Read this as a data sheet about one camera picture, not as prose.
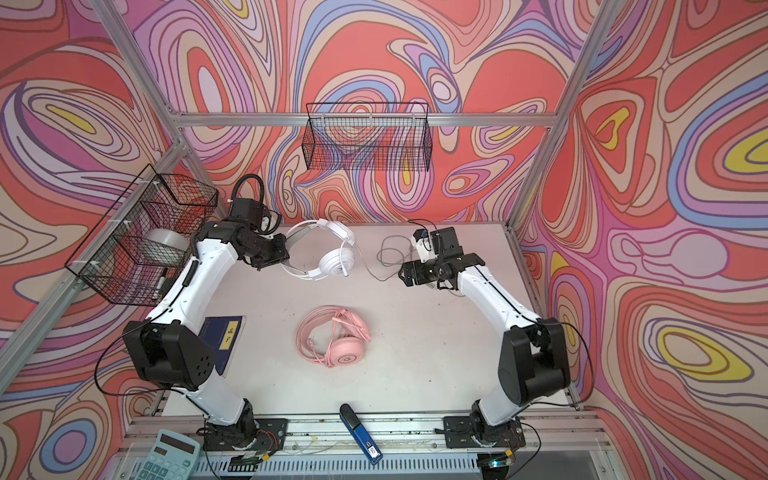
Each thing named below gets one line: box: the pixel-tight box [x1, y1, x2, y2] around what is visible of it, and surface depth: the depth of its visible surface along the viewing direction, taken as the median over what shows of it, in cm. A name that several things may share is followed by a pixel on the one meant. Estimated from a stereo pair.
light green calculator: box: [134, 429, 201, 480], surface depth 70 cm
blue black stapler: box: [339, 403, 383, 465], surface depth 72 cm
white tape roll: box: [135, 228, 192, 268], surface depth 74 cm
